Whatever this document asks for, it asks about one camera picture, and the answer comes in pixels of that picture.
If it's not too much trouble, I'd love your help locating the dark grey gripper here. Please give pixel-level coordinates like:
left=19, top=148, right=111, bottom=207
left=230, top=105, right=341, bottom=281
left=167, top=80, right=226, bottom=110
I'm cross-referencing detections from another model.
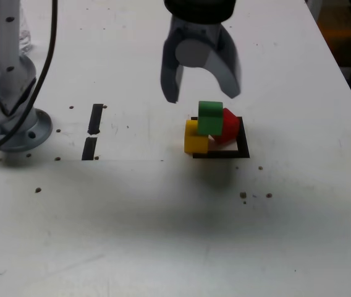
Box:
left=159, top=15, right=242, bottom=105

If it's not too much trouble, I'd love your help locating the green cube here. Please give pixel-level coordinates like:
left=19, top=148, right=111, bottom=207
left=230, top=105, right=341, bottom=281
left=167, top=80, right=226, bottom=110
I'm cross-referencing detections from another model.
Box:
left=197, top=100, right=224, bottom=136

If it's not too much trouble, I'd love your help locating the red cube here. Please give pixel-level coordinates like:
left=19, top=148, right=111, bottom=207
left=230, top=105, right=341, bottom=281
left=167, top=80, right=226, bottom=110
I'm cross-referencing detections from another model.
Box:
left=209, top=107, right=241, bottom=146

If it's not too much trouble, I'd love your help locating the yellow cube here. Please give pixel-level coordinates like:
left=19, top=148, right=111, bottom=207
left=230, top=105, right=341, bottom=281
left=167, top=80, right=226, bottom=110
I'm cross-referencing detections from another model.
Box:
left=184, top=119, right=210, bottom=155

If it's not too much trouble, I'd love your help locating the black tape square outline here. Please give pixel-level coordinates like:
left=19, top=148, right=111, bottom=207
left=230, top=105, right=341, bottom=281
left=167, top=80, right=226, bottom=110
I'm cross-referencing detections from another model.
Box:
left=190, top=116, right=250, bottom=160

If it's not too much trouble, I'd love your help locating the black tape strip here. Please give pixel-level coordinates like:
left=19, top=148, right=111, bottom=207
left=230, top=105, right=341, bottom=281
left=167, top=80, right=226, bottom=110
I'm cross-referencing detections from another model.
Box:
left=81, top=103, right=104, bottom=161

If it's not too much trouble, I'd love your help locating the clear plastic bottle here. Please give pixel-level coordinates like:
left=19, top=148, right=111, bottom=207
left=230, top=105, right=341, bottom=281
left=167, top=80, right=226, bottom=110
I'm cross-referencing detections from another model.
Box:
left=19, top=6, right=33, bottom=53

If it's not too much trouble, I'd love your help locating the long black cable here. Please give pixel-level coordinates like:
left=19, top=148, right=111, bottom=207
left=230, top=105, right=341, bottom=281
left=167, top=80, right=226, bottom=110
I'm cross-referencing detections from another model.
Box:
left=0, top=0, right=59, bottom=158

